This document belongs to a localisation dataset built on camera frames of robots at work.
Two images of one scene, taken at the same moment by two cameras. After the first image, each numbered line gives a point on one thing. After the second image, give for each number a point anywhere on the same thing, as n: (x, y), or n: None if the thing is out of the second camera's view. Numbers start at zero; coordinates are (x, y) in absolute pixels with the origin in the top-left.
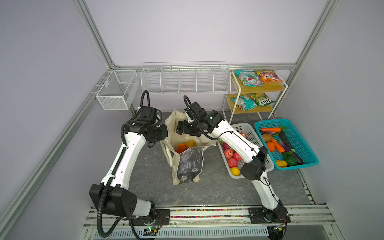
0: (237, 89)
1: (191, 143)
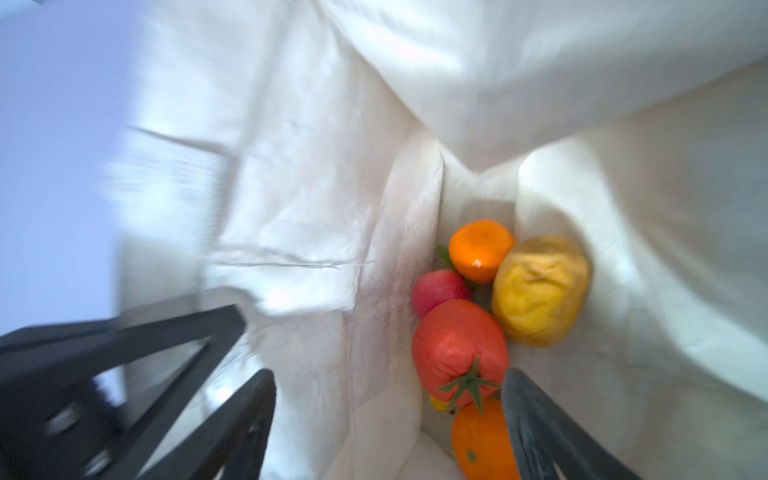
0: None
1: (541, 290)
